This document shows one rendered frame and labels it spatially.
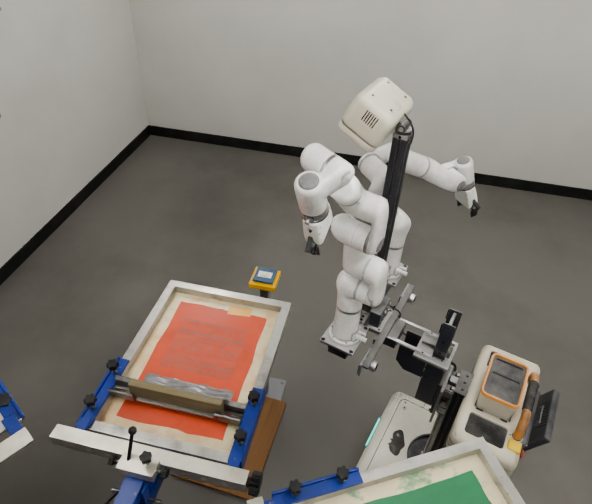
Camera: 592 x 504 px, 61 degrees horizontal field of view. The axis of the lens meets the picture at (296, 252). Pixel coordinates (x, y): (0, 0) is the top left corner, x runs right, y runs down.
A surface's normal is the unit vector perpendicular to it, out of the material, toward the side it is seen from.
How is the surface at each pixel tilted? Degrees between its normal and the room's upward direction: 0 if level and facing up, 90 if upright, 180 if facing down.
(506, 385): 0
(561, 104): 90
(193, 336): 0
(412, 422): 0
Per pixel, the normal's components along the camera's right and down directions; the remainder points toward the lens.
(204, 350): 0.04, -0.77
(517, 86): -0.22, 0.62
